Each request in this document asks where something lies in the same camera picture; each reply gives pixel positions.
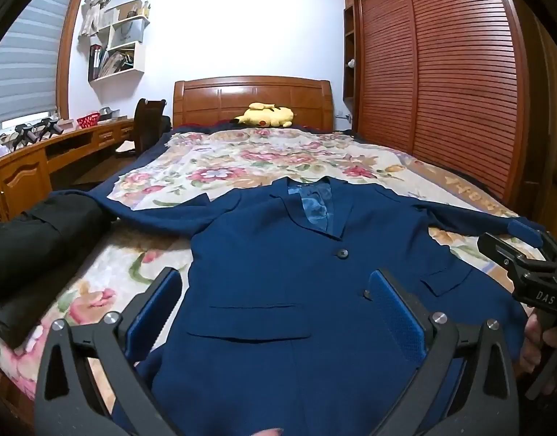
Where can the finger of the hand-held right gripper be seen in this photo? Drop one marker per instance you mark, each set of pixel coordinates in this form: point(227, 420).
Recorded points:
point(526, 232)
point(496, 250)

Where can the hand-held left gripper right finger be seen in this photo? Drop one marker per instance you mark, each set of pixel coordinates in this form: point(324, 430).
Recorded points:
point(398, 313)

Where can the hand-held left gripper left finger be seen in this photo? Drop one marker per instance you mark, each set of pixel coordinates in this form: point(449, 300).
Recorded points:
point(144, 322)

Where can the navy blue suit jacket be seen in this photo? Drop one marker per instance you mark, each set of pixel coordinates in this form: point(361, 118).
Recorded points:
point(278, 281)

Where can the person's right hand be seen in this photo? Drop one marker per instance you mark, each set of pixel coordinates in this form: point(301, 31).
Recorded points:
point(532, 345)

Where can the black folded clothing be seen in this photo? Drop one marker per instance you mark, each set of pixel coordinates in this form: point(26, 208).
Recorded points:
point(33, 245)

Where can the wooden louvered wardrobe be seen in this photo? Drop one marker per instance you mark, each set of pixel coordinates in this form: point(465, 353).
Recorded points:
point(442, 77)

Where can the floral bed sheet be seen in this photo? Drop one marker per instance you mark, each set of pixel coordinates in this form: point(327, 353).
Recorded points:
point(242, 159)

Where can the wooden desk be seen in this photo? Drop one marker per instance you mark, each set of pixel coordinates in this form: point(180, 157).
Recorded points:
point(28, 168)

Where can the dark wooden chair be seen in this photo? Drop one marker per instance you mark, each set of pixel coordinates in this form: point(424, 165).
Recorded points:
point(146, 122)

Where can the red basket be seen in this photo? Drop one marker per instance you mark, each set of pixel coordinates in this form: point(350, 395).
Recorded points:
point(88, 121)

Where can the black device on stand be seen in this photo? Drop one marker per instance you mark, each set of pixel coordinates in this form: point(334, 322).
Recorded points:
point(24, 134)
point(51, 127)

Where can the yellow plush toy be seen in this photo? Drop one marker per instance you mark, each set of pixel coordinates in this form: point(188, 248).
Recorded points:
point(267, 116)

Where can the wooden bed headboard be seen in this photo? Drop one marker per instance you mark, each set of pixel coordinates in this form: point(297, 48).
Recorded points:
point(260, 93)

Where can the grey window blind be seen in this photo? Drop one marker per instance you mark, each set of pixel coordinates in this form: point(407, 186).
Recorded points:
point(24, 63)

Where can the white hanging decoration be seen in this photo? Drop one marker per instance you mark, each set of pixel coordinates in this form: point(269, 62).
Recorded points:
point(96, 4)

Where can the white wall shelf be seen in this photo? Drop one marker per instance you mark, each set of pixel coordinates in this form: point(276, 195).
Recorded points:
point(121, 54)

